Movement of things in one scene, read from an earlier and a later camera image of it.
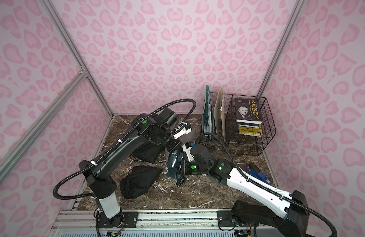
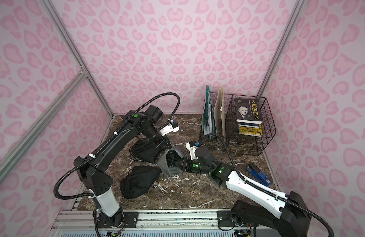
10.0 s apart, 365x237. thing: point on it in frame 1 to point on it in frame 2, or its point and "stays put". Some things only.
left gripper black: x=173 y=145 to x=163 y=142
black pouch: x=147 y=152 stays put
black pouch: x=139 y=179 stays put
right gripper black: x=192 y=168 stays put
